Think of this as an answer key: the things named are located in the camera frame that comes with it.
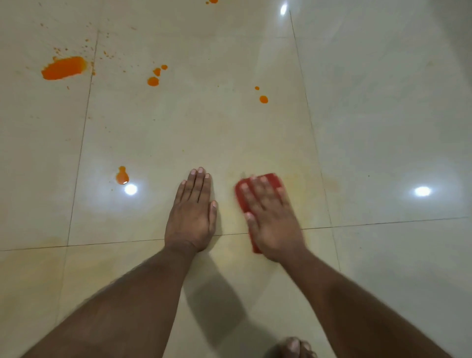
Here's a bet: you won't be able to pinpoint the person's right hand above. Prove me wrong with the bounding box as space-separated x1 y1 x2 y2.
239 176 307 264

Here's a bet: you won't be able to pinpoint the orange liquid spill drops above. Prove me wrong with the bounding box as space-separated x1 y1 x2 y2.
36 0 269 185

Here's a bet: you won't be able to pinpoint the cream tiled floor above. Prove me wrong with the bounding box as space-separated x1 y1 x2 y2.
0 0 472 358

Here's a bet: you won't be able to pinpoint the person's right forearm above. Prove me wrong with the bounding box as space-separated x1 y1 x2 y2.
282 247 452 358

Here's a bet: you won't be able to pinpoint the person's left hand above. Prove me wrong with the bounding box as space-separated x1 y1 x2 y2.
164 167 219 254

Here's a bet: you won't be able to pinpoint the red cloth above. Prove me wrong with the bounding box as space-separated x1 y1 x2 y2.
235 172 287 255

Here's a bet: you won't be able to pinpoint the person's left forearm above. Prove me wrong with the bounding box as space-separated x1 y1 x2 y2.
20 245 198 358

